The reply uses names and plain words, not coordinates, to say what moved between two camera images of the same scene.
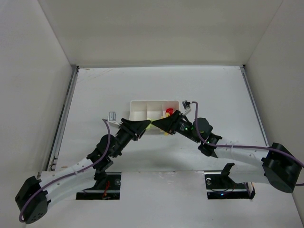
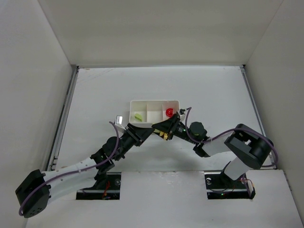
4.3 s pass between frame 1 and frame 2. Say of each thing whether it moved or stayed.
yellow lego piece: moved
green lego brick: moved
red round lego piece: stayed
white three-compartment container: stayed
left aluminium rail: stayed
